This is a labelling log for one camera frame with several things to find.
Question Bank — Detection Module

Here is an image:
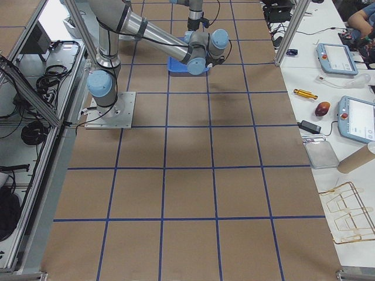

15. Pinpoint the teach pendant tablet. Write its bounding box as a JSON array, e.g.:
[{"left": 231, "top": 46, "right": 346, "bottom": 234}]
[
  {"left": 337, "top": 96, "right": 374, "bottom": 143},
  {"left": 316, "top": 43, "right": 359, "bottom": 76}
]

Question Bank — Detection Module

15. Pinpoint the teach pendant tablet far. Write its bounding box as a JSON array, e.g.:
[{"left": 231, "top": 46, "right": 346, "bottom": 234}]
[{"left": 316, "top": 43, "right": 359, "bottom": 76}]

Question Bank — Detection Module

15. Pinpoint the black power adapter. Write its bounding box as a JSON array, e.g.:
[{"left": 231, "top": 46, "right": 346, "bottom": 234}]
[{"left": 297, "top": 120, "right": 321, "bottom": 134}]

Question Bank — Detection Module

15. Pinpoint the clear plastic lidded box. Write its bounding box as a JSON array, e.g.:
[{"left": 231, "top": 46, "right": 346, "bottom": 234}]
[{"left": 301, "top": 134, "right": 339, "bottom": 169}]

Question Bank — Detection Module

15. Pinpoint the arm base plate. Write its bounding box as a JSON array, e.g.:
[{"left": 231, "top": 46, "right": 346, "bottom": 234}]
[{"left": 84, "top": 92, "right": 136, "bottom": 129}]

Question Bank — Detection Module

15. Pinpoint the aluminium frame post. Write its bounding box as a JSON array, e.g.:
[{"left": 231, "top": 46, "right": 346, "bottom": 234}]
[{"left": 274, "top": 0, "right": 310, "bottom": 66}]

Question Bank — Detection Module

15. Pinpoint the gold wire rack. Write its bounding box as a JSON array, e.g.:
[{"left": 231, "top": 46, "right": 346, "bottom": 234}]
[{"left": 319, "top": 181, "right": 374, "bottom": 245}]

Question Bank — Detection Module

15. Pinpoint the gold metal cylinder tool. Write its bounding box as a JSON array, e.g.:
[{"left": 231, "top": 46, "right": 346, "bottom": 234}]
[{"left": 293, "top": 89, "right": 318, "bottom": 100}]

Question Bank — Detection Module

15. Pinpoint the cardboard tube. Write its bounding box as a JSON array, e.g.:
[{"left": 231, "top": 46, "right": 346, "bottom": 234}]
[{"left": 337, "top": 141, "right": 374, "bottom": 174}]

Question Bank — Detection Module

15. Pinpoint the blue plastic tray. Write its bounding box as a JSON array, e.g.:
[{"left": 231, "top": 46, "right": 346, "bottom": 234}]
[{"left": 167, "top": 57, "right": 209, "bottom": 77}]

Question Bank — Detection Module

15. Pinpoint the red mango fruit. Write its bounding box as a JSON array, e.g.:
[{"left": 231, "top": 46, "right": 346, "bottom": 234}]
[{"left": 314, "top": 101, "right": 330, "bottom": 117}]

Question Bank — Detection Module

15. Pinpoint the teach pendant tablet near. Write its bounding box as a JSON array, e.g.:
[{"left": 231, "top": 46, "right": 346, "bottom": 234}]
[{"left": 337, "top": 96, "right": 374, "bottom": 143}]

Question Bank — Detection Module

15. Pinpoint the small blue patterned pouch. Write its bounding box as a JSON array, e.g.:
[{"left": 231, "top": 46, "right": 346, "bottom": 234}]
[{"left": 286, "top": 49, "right": 298, "bottom": 56}]

